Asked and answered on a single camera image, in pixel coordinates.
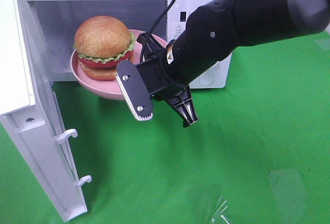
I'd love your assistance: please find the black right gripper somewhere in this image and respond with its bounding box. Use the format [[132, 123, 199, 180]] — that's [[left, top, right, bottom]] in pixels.
[[137, 32, 198, 128]]

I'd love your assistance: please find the round microwave door button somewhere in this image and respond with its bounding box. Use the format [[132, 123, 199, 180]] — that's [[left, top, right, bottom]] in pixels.
[[199, 72, 214, 85]]

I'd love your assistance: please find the pink round plate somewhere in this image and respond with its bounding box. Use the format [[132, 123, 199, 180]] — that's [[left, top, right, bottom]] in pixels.
[[70, 29, 167, 100]]

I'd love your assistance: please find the burger with lettuce and tomato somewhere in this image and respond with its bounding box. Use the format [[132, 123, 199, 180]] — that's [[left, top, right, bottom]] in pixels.
[[74, 15, 136, 80]]

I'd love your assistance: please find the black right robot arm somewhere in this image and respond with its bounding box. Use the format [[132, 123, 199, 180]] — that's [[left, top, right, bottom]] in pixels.
[[131, 0, 329, 126]]

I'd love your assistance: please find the white microwave oven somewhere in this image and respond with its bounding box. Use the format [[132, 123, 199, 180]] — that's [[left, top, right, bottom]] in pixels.
[[4, 0, 245, 101]]

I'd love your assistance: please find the clear tape piece on table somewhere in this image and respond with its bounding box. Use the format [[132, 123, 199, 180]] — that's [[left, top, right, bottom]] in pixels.
[[206, 194, 233, 224]]

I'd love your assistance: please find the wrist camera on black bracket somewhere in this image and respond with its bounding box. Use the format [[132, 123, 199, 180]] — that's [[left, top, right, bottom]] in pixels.
[[115, 60, 153, 121]]

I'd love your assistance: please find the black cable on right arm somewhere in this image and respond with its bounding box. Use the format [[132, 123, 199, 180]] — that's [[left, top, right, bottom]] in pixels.
[[139, 0, 243, 62]]

